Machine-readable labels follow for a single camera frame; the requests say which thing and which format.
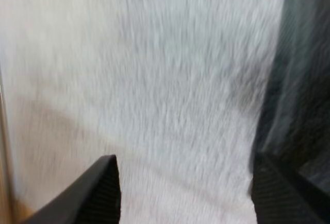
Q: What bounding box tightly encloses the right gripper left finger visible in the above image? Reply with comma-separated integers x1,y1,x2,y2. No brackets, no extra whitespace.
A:
23,154,122,224

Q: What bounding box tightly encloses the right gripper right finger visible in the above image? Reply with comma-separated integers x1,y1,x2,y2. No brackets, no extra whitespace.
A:
250,153,330,224

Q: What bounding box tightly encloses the grey-green towel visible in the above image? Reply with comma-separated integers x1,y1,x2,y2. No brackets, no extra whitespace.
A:
254,0,330,193

